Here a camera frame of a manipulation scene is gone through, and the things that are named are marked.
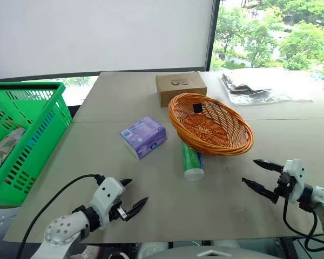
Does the pale green printed packet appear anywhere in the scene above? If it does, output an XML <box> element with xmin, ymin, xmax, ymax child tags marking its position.
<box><xmin>0</xmin><ymin>126</ymin><xmax>27</xmax><ymax>185</ymax></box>

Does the purple tissue pack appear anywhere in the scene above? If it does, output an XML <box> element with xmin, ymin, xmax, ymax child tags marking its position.
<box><xmin>119</xmin><ymin>115</ymin><xmax>168</xmax><ymax>161</ymax></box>

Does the orange wicker basket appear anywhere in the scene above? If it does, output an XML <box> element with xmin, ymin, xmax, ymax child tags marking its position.
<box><xmin>167</xmin><ymin>92</ymin><xmax>255</xmax><ymax>157</ymax></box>

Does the green plastic shopping basket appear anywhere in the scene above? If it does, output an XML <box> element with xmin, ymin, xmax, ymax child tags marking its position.
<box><xmin>0</xmin><ymin>81</ymin><xmax>72</xmax><ymax>209</ymax></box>

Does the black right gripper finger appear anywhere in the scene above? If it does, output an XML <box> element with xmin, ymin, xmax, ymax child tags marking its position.
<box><xmin>241</xmin><ymin>177</ymin><xmax>281</xmax><ymax>205</ymax></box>
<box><xmin>253</xmin><ymin>159</ymin><xmax>285</xmax><ymax>174</ymax></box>

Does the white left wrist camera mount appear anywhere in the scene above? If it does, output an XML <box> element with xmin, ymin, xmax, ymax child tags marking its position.
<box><xmin>91</xmin><ymin>176</ymin><xmax>125</xmax><ymax>230</ymax></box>

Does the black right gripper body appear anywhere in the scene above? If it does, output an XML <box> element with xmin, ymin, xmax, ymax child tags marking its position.
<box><xmin>274</xmin><ymin>172</ymin><xmax>298</xmax><ymax>200</ymax></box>

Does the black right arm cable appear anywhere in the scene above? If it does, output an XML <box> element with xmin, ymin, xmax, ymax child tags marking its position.
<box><xmin>282</xmin><ymin>198</ymin><xmax>324</xmax><ymax>252</ymax></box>

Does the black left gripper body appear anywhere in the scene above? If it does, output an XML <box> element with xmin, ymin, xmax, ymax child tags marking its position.
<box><xmin>109</xmin><ymin>200</ymin><xmax>129</xmax><ymax>222</ymax></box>

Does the green white cylindrical tube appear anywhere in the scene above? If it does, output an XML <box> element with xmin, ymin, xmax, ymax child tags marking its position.
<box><xmin>180</xmin><ymin>141</ymin><xmax>205</xmax><ymax>181</ymax></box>

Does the brown cardboard box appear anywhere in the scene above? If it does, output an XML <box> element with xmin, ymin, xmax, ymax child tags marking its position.
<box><xmin>154</xmin><ymin>71</ymin><xmax>208</xmax><ymax>108</ymax></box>

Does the white roller blind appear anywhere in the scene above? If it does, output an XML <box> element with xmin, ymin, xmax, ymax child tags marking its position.
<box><xmin>0</xmin><ymin>0</ymin><xmax>217</xmax><ymax>81</ymax></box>

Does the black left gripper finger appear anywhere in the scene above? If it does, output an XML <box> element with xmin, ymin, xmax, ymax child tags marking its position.
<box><xmin>125</xmin><ymin>196</ymin><xmax>150</xmax><ymax>222</ymax></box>
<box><xmin>119</xmin><ymin>178</ymin><xmax>133</xmax><ymax>193</ymax></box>

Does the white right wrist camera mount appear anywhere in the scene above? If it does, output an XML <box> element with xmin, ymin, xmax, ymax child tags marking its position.
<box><xmin>282</xmin><ymin>158</ymin><xmax>306</xmax><ymax>203</ymax></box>

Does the clear plastic bag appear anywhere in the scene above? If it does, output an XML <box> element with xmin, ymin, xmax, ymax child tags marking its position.
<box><xmin>218</xmin><ymin>69</ymin><xmax>314</xmax><ymax>107</ymax></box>

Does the black window frame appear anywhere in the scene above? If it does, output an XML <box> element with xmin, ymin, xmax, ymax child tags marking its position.
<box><xmin>204</xmin><ymin>0</ymin><xmax>221</xmax><ymax>73</ymax></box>

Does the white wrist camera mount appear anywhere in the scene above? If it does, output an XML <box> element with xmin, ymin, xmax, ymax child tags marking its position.
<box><xmin>91</xmin><ymin>176</ymin><xmax>125</xmax><ymax>230</ymax></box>
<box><xmin>282</xmin><ymin>158</ymin><xmax>306</xmax><ymax>203</ymax></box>

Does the grey rounded robot torso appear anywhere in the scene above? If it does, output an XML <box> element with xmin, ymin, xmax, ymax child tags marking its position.
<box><xmin>134</xmin><ymin>239</ymin><xmax>263</xmax><ymax>259</ymax></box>

